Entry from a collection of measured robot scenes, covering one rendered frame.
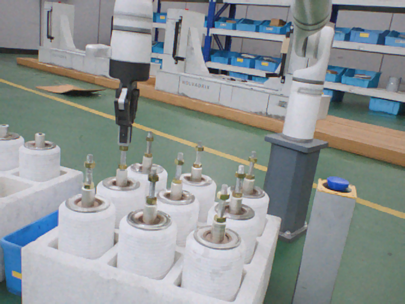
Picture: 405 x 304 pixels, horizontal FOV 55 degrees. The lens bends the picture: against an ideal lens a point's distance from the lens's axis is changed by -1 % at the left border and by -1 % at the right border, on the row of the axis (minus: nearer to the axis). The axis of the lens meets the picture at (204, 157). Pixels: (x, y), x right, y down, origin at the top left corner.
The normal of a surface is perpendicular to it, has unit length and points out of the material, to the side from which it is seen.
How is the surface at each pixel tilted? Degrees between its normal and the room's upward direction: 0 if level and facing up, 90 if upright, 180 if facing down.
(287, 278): 0
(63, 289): 90
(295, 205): 90
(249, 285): 0
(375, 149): 90
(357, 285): 0
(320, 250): 90
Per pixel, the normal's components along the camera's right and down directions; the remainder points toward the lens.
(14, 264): -0.35, 0.26
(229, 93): -0.64, 0.14
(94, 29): 0.76, 0.27
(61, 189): 0.93, 0.21
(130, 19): 0.04, 0.29
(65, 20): 0.75, -0.11
